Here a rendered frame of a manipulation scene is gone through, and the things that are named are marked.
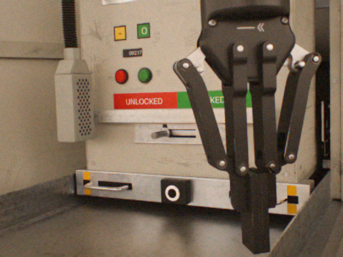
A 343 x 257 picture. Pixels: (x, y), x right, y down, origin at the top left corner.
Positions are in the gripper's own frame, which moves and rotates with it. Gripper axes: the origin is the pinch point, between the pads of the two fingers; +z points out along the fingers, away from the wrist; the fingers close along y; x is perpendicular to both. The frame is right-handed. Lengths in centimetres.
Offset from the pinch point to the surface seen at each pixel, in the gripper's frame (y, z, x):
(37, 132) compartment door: 27, -2, -83
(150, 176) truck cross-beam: 2, 8, -58
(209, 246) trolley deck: -4.2, 15.4, -32.9
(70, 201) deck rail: 20, 14, -69
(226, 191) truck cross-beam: -12.0, 10.1, -47.3
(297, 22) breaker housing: -26, -22, -42
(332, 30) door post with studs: -40, -22, -53
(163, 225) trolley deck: 1.2, 15.2, -46.5
